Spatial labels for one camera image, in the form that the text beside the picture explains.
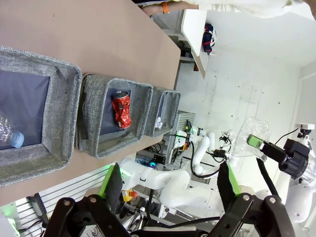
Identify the large white table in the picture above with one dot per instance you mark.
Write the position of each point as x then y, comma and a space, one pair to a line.
195, 32

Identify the grey slotted cabinet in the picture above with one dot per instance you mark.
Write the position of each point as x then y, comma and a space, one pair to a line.
182, 118

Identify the person in white sweater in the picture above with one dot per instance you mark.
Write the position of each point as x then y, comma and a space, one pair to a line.
247, 6

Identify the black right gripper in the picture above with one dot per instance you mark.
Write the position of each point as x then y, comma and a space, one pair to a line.
274, 153

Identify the crushed red soda can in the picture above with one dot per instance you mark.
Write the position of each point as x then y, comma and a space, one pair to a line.
122, 111

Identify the grey fabric basket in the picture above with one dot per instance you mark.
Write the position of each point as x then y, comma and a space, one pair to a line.
61, 111
91, 111
170, 103

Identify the navy red white bag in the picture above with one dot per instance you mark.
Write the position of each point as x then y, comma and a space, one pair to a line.
208, 37

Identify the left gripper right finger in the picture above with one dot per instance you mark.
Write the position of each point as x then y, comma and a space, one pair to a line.
225, 187

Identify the person's left hand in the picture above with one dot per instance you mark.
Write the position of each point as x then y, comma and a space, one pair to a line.
153, 9

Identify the clear plastic water bottle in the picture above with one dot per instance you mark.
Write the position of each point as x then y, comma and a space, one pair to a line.
10, 138

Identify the aluminium rail frame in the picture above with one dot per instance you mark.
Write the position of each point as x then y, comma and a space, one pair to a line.
74, 182

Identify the red yellow emergency stop button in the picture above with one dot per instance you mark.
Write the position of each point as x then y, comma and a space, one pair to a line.
129, 196

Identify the person's left forearm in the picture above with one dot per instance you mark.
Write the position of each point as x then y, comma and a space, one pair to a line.
182, 6

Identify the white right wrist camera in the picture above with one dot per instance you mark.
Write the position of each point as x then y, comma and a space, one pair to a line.
305, 126

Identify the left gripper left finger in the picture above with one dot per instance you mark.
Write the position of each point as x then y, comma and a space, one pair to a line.
113, 187

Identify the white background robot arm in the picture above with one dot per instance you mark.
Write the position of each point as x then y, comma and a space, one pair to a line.
201, 148

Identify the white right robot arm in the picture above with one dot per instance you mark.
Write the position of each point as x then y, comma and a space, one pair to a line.
177, 185

